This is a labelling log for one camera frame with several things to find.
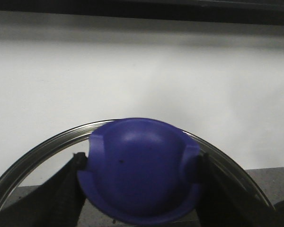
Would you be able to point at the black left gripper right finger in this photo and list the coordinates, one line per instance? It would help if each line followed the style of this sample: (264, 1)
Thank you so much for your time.
(226, 204)

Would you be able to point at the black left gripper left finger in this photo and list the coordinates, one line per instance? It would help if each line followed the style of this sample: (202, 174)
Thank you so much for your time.
(56, 203)

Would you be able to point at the glass lid with blue knob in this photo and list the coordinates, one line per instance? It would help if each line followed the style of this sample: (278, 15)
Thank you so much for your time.
(139, 171)

